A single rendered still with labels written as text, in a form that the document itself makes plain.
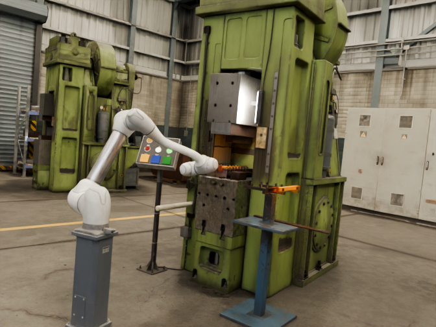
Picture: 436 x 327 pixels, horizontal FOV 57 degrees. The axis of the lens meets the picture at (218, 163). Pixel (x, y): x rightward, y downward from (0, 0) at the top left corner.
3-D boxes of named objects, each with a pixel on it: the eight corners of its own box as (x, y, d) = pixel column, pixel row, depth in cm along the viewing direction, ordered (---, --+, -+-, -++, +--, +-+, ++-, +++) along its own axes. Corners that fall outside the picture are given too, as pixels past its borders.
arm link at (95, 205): (89, 226, 232) (91, 189, 231) (76, 219, 245) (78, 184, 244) (114, 224, 243) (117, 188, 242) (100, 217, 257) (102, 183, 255)
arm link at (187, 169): (191, 176, 303) (204, 174, 296) (178, 178, 291) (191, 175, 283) (189, 162, 304) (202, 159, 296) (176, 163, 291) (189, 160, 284)
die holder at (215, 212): (231, 237, 312) (237, 181, 309) (194, 228, 334) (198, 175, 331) (266, 228, 358) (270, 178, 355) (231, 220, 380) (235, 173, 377)
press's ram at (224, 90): (245, 124, 312) (250, 72, 309) (206, 121, 334) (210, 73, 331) (270, 128, 346) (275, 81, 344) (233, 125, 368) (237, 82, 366)
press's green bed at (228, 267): (226, 295, 315) (231, 237, 312) (190, 282, 337) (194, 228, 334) (260, 278, 361) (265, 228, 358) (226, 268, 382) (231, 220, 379)
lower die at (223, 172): (226, 178, 322) (227, 168, 322) (206, 175, 334) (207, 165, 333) (252, 177, 357) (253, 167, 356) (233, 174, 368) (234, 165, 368)
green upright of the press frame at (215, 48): (201, 276, 355) (224, 13, 340) (179, 268, 369) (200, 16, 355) (229, 265, 391) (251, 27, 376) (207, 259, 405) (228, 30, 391)
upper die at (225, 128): (230, 135, 320) (231, 122, 320) (210, 133, 332) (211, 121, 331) (255, 137, 354) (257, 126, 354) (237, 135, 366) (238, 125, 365)
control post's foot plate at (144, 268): (152, 276, 344) (153, 265, 344) (134, 268, 357) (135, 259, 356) (169, 270, 362) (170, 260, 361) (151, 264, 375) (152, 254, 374)
